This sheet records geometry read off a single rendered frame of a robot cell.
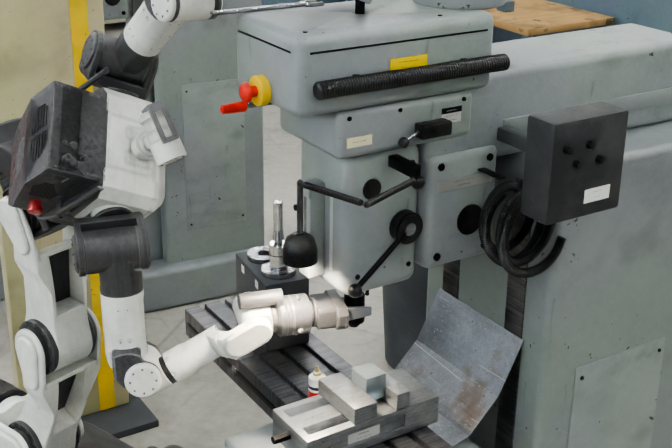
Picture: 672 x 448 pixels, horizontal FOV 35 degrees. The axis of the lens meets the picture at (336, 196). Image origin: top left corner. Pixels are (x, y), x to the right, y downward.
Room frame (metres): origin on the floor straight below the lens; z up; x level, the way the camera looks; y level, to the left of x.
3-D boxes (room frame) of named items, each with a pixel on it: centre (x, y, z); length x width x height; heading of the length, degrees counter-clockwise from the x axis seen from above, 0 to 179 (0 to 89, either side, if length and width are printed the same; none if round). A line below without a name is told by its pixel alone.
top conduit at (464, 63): (2.04, -0.15, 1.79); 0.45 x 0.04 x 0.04; 122
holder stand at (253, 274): (2.55, 0.17, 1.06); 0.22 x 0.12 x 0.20; 25
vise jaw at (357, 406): (2.07, -0.03, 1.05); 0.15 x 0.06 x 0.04; 33
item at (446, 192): (2.25, -0.21, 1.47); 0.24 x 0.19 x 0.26; 32
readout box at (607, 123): (2.03, -0.48, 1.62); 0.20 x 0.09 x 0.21; 122
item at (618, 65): (2.42, -0.47, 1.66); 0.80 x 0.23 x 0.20; 122
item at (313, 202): (2.09, 0.05, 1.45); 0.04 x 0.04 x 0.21; 32
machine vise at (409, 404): (2.08, -0.05, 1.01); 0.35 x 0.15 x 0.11; 123
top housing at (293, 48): (2.16, -0.06, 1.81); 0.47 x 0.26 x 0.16; 122
